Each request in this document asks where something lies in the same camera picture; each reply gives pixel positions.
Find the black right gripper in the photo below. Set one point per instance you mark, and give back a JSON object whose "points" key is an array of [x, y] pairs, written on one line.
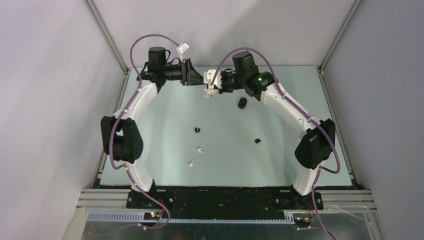
{"points": [[223, 89]]}

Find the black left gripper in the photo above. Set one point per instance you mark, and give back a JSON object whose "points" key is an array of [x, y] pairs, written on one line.
{"points": [[190, 76]]}

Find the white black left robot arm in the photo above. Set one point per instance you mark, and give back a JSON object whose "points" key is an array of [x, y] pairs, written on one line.
{"points": [[121, 137]]}

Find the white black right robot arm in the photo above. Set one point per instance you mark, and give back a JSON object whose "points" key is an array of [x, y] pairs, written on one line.
{"points": [[317, 136]]}

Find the black cylindrical cap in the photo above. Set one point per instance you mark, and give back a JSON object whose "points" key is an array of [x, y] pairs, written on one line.
{"points": [[242, 103]]}

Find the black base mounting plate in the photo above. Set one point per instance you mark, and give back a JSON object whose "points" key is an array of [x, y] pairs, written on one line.
{"points": [[223, 203]]}

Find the left controller board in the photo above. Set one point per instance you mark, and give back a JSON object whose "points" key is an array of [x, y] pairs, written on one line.
{"points": [[152, 216]]}

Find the controller board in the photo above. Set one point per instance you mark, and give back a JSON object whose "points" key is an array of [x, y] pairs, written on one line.
{"points": [[303, 220], [152, 216]]}

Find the right controller board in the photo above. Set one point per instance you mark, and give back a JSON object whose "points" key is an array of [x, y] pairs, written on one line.
{"points": [[303, 220]]}

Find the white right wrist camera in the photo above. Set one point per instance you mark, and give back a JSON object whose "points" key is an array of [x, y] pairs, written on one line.
{"points": [[213, 82]]}

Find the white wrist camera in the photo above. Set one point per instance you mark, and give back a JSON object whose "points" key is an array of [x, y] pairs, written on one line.
{"points": [[213, 82], [181, 48]]}

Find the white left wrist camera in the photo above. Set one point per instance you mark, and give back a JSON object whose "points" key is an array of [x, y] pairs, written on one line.
{"points": [[181, 48]]}

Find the aluminium frame post right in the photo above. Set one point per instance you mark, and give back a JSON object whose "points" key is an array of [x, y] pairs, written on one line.
{"points": [[353, 9]]}

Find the aluminium frame post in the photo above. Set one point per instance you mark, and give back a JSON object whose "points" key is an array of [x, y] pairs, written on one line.
{"points": [[105, 33], [353, 9]]}

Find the aluminium frame post left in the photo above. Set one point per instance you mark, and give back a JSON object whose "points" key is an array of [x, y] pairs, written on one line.
{"points": [[105, 33]]}

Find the aluminium front rail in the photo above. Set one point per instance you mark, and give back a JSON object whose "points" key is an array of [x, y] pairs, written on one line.
{"points": [[110, 205]]}

